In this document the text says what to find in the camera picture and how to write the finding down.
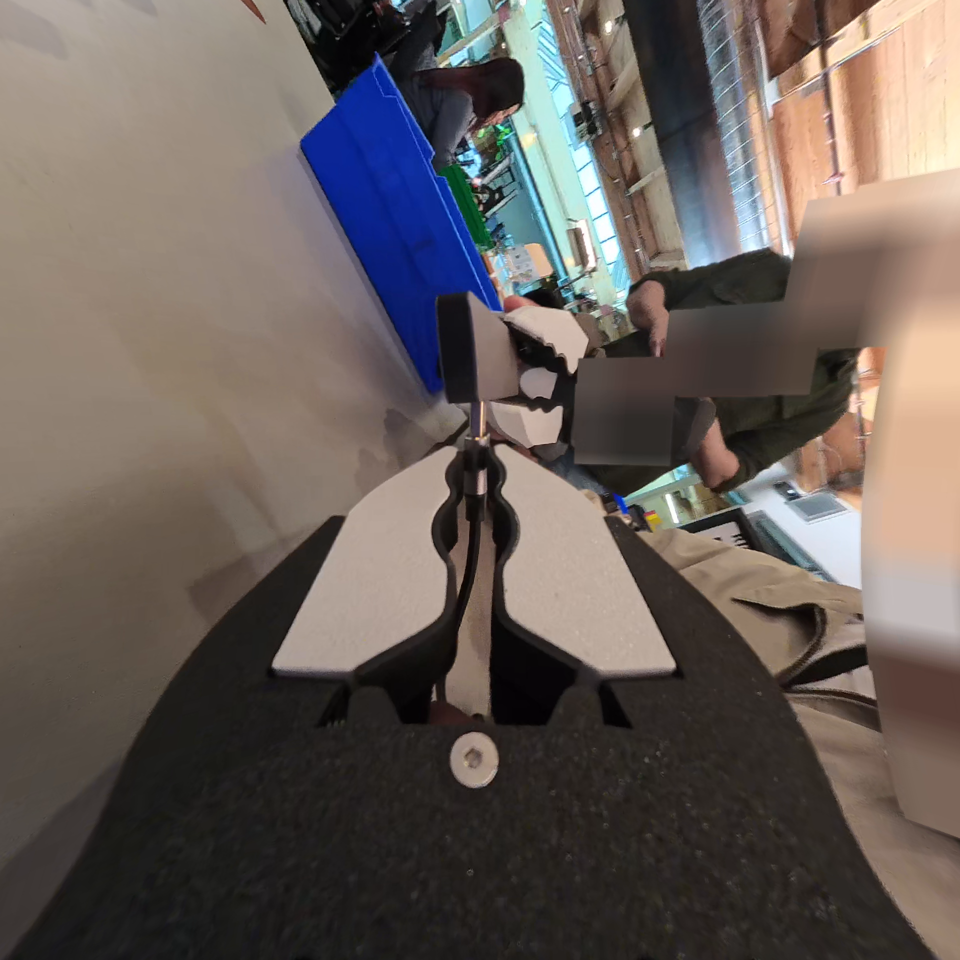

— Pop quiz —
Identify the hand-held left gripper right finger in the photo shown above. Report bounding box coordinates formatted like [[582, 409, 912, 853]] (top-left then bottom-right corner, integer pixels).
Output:
[[487, 444, 680, 726]]

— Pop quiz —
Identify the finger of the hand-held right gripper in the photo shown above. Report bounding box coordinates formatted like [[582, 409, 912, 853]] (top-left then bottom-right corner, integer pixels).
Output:
[[502, 307, 591, 374], [486, 369, 571, 451]]

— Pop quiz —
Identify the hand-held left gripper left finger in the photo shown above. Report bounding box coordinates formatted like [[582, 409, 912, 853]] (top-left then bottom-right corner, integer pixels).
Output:
[[271, 448, 462, 726]]

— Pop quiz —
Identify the braided usb cable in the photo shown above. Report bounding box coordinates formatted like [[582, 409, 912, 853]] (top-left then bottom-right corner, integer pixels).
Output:
[[442, 401, 492, 699]]

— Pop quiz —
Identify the grey usb hub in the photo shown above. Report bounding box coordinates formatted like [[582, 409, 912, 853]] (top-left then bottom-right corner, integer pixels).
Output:
[[436, 292, 524, 406]]

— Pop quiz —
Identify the green plastic bin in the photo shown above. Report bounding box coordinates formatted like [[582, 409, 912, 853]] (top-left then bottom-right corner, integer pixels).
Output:
[[438, 165, 496, 252]]

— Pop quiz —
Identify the blue plastic bin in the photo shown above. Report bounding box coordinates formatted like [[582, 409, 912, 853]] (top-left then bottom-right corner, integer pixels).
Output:
[[300, 56, 505, 395]]

